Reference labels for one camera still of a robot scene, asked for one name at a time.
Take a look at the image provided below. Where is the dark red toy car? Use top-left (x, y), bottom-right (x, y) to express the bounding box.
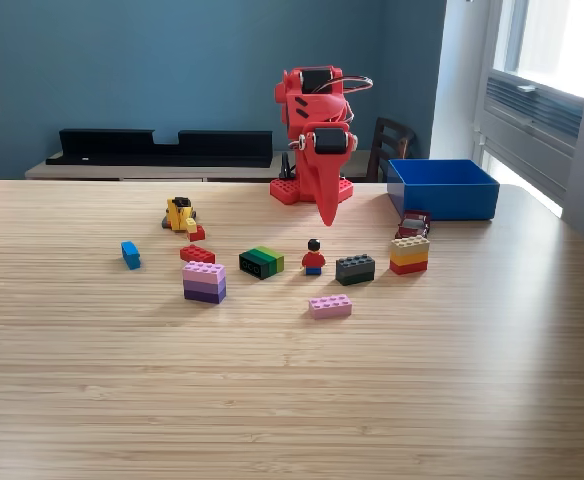
top-left (395, 209), bottom-right (432, 241)

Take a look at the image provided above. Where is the dark grey brick stack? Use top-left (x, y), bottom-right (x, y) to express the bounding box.
top-left (335, 253), bottom-right (376, 287)

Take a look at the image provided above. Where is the yellow toy digger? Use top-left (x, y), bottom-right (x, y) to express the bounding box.
top-left (161, 196), bottom-right (198, 234)

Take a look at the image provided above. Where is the pink purple brick stack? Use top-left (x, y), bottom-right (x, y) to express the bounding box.
top-left (181, 260), bottom-right (227, 305)

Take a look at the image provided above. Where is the blue plastic bin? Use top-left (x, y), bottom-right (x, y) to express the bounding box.
top-left (386, 158), bottom-right (501, 222)

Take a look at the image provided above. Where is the dark wooden chair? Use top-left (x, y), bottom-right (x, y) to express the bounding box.
top-left (365, 116), bottom-right (417, 184)

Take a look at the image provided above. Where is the toy figure red shirt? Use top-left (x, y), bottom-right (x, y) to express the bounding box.
top-left (300, 238), bottom-right (327, 277)

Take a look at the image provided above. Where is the tan orange red brick stack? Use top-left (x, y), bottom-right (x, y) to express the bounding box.
top-left (389, 234), bottom-right (431, 276)

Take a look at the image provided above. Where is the green brick stack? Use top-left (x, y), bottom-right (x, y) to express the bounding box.
top-left (238, 245), bottom-right (286, 281)

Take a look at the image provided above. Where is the small red yellow brick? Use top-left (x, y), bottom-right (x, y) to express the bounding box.
top-left (185, 217), bottom-right (207, 243)

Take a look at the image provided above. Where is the red and white brick stack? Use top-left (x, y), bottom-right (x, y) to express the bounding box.
top-left (179, 244), bottom-right (217, 265)

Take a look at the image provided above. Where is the pale wooden sideboard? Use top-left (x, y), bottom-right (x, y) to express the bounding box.
top-left (24, 149), bottom-right (388, 182)

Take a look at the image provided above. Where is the blue brick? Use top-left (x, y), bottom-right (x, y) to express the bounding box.
top-left (120, 240), bottom-right (142, 271)

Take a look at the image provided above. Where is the window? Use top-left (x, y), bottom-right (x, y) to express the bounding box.
top-left (491, 0), bottom-right (584, 99)

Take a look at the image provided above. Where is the grey wall heater unit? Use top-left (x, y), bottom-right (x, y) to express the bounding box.
top-left (479, 69), bottom-right (584, 206)

